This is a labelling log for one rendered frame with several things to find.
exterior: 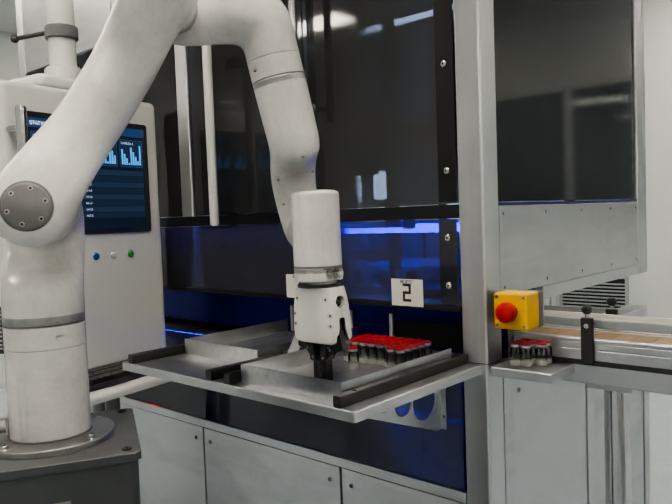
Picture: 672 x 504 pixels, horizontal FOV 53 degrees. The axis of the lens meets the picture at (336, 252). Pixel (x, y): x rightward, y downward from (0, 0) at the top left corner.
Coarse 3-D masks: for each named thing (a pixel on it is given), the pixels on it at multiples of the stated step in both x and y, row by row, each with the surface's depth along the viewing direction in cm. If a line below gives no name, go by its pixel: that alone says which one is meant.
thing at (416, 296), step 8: (392, 280) 152; (400, 280) 150; (408, 280) 149; (416, 280) 147; (392, 288) 152; (400, 288) 150; (416, 288) 147; (392, 296) 152; (400, 296) 150; (408, 296) 149; (416, 296) 148; (392, 304) 152; (400, 304) 151; (408, 304) 149; (416, 304) 148
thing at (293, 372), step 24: (264, 360) 135; (288, 360) 140; (312, 360) 145; (336, 360) 147; (432, 360) 133; (264, 384) 126; (288, 384) 122; (312, 384) 118; (336, 384) 114; (360, 384) 117
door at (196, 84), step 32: (192, 64) 197; (224, 64) 187; (192, 96) 198; (224, 96) 188; (192, 128) 199; (224, 128) 189; (256, 128) 180; (224, 160) 190; (256, 160) 181; (224, 192) 191; (256, 192) 182
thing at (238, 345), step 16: (208, 336) 167; (224, 336) 170; (240, 336) 174; (256, 336) 178; (272, 336) 180; (288, 336) 179; (352, 336) 168; (192, 352) 160; (208, 352) 156; (224, 352) 152; (240, 352) 148; (256, 352) 145; (272, 352) 148
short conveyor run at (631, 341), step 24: (552, 312) 148; (576, 312) 144; (528, 336) 142; (552, 336) 139; (576, 336) 137; (600, 336) 138; (624, 336) 137; (648, 336) 136; (552, 360) 139; (576, 360) 136; (600, 360) 133; (624, 360) 130; (648, 360) 127; (600, 384) 133; (624, 384) 130; (648, 384) 127
